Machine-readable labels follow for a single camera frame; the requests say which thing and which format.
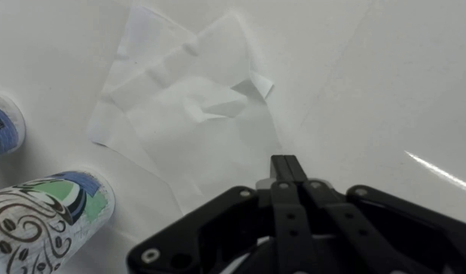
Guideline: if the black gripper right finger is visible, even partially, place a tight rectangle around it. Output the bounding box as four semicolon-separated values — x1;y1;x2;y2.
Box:
288;153;466;274

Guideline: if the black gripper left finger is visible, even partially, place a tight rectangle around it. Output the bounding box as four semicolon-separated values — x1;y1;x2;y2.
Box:
125;153;302;274

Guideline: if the patterned paper coffee cup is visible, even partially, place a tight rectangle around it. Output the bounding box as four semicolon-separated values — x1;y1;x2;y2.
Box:
0;167;118;274
0;91;28;159

